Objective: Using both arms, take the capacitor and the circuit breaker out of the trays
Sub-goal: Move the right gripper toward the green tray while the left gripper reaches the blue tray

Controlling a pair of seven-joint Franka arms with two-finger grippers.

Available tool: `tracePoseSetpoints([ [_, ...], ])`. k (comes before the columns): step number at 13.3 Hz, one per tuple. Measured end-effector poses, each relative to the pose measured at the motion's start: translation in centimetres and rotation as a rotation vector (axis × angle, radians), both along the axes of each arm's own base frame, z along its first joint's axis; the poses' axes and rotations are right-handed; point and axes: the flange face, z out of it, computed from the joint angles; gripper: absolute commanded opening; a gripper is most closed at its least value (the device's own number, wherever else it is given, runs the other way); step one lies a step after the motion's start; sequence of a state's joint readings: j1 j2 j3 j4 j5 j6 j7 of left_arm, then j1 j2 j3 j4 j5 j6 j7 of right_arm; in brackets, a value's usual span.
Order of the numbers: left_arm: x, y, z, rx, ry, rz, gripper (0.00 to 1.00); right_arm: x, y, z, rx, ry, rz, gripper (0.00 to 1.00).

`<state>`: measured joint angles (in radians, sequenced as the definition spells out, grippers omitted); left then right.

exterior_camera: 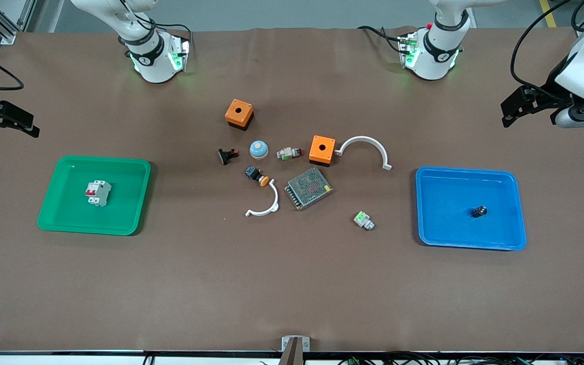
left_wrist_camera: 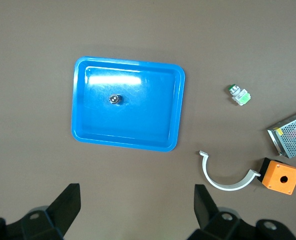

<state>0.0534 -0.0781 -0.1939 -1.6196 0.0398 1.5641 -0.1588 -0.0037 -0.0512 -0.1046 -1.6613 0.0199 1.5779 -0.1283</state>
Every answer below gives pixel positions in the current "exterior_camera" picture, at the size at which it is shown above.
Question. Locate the blue plastic tray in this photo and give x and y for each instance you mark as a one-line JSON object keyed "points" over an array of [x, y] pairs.
{"points": [[454, 203]]}

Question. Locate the black orange push button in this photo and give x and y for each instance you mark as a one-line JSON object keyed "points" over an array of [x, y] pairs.
{"points": [[255, 175]]}

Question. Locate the black cylindrical capacitor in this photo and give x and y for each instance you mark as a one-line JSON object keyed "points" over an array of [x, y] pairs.
{"points": [[479, 211]]}

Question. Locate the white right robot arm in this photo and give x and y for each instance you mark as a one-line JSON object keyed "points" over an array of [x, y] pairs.
{"points": [[152, 61]]}

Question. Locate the blue dome button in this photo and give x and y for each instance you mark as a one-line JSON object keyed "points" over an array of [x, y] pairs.
{"points": [[259, 149]]}

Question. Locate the orange button box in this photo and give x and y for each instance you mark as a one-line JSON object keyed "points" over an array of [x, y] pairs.
{"points": [[322, 149], [239, 112]]}

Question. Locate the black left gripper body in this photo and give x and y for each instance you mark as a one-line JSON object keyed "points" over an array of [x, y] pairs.
{"points": [[544, 98]]}

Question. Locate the metal mesh power supply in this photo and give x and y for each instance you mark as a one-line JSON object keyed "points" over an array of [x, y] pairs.
{"points": [[308, 188]]}

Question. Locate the large white arc clamp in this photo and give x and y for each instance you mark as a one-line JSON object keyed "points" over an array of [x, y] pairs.
{"points": [[368, 139]]}

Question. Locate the green grey connector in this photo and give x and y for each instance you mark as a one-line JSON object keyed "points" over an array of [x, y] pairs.
{"points": [[363, 220]]}

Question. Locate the brown camera post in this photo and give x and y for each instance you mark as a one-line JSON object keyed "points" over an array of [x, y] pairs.
{"points": [[292, 355]]}

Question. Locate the green plastic tray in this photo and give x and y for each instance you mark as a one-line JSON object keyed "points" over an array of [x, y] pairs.
{"points": [[94, 213]]}

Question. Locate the metal table edge bracket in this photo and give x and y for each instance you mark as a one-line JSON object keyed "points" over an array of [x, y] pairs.
{"points": [[286, 343]]}

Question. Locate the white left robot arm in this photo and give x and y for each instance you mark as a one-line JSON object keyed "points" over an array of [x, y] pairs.
{"points": [[434, 56]]}

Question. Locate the black red switch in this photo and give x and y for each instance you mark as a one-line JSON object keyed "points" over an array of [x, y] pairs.
{"points": [[227, 155]]}

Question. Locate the white red circuit breaker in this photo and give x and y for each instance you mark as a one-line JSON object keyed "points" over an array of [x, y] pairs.
{"points": [[98, 193]]}

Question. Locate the brown table mat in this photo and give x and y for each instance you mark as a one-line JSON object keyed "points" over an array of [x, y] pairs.
{"points": [[292, 284]]}

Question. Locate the small white arc clamp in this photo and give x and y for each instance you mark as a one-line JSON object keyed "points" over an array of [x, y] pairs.
{"points": [[275, 198]]}

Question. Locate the white red green indicator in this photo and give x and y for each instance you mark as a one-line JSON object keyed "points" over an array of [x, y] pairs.
{"points": [[288, 153]]}

